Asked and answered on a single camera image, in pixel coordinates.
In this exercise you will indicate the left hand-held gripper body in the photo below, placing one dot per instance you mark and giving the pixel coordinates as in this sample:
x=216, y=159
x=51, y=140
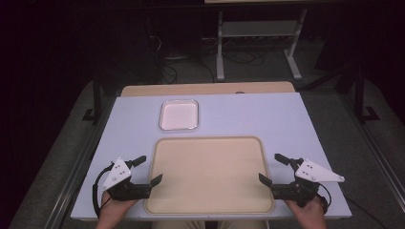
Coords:
x=125, y=191

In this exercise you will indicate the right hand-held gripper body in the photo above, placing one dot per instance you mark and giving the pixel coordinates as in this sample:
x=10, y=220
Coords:
x=299, y=191

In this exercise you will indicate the person's left hand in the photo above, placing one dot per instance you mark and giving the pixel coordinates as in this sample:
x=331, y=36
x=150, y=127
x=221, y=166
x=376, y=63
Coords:
x=113, y=208

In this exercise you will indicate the person's right hand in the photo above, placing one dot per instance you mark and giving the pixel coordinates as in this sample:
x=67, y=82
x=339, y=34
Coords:
x=312, y=210

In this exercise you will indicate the large beige tray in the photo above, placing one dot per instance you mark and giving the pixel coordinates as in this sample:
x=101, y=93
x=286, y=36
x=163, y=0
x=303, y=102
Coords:
x=208, y=178

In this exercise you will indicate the black metal stand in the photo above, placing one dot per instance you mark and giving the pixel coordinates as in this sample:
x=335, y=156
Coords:
x=96, y=95
x=360, y=95

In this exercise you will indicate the wooden table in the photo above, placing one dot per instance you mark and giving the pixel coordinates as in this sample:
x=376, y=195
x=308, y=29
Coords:
x=207, y=88

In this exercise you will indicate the white metal shelf stand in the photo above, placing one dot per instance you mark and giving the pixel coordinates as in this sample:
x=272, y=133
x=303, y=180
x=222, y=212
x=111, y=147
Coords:
x=258, y=29

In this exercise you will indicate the aluminium frame rail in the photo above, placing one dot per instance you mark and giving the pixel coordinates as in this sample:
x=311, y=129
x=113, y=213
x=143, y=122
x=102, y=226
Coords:
x=379, y=159
x=76, y=178

